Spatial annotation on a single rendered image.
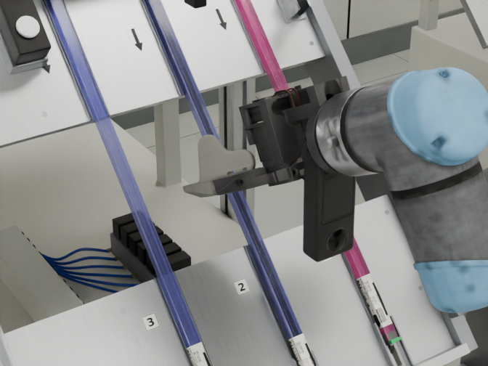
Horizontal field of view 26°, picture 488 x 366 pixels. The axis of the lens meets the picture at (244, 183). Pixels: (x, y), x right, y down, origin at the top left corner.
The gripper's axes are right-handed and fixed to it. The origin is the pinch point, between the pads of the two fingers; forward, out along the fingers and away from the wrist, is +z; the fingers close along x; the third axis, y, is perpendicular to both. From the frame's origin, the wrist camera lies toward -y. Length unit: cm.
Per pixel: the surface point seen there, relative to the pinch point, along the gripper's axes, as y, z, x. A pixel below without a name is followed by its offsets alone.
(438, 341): -24.6, -1.2, -17.1
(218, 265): -8.3, 2.9, 4.7
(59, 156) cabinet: 8, 75, -7
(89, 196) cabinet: 0, 62, -5
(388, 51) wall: 12, 201, -177
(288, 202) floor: -21, 148, -91
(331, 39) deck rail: 11.8, 6.8, -19.8
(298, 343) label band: -18.3, -1.2, 0.4
